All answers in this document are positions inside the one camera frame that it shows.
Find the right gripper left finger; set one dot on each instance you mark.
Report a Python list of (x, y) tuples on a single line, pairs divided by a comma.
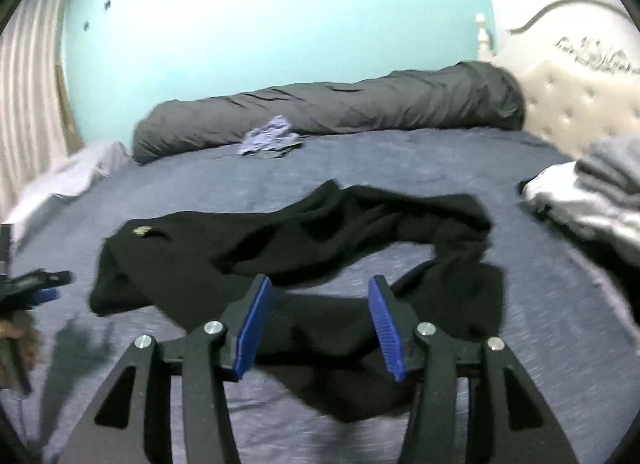
[(129, 421)]

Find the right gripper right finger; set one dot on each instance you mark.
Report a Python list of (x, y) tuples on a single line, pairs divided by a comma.
[(509, 420)]

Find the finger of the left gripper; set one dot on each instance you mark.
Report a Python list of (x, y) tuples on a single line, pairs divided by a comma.
[(60, 278), (43, 296)]

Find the person's left hand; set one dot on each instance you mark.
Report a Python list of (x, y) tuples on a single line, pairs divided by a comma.
[(20, 348)]

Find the light grey blanket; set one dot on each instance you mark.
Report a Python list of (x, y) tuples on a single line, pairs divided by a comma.
[(46, 195)]

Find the blue patterned bed sheet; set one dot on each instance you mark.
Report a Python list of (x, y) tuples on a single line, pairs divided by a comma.
[(561, 316)]

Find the striped beige curtain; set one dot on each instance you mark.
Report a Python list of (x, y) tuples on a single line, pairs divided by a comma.
[(37, 128)]

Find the white black folded garment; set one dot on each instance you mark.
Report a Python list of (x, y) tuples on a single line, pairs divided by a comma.
[(589, 214)]

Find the small blue crumpled cloth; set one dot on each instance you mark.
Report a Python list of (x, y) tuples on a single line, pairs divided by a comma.
[(274, 139)]

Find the grey folded sweatpants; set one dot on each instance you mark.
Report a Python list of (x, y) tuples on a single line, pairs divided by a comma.
[(610, 166)]

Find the dark grey rolled duvet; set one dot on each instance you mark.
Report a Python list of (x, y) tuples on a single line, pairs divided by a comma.
[(464, 95)]

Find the cream tufted headboard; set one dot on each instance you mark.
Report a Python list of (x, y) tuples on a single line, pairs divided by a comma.
[(577, 63)]

